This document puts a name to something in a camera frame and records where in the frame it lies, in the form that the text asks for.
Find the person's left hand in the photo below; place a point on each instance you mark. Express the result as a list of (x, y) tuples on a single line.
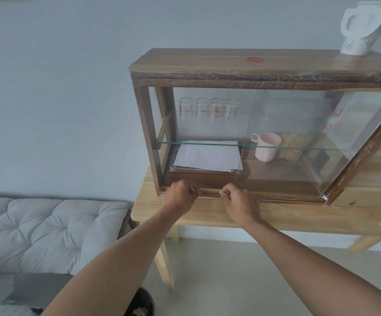
[(180, 199)]

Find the person's right hand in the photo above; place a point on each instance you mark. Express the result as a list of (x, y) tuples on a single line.
[(243, 208)]

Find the wooden glass display cabinet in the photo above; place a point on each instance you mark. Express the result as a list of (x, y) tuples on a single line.
[(193, 62)]

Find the person's left forearm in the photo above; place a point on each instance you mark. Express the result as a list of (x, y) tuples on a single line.
[(118, 266)]

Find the person's right forearm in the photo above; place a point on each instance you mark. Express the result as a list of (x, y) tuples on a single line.
[(309, 259)]

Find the light wooden table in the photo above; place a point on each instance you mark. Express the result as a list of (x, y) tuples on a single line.
[(292, 217)]

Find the stack of white papers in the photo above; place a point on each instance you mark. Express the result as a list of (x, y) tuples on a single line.
[(207, 156)]

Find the glass shelf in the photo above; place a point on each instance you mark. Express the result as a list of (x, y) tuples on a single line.
[(210, 143)]

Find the pink mug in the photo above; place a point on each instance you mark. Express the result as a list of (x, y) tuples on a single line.
[(267, 148)]

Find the clear bag of snacks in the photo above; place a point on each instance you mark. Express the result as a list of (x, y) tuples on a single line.
[(294, 148)]

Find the clear glass with red print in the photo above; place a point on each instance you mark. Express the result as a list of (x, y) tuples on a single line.
[(231, 109), (186, 107), (217, 109), (202, 108)]

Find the black trash bin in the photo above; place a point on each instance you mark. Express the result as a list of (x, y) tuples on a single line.
[(144, 299)]

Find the white tufted cushion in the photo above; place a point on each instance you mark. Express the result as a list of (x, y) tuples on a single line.
[(45, 230)]

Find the plain grey blanket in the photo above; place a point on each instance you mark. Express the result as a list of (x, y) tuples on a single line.
[(42, 287)]

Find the wooden bench frame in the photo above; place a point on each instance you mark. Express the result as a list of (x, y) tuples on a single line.
[(124, 223)]

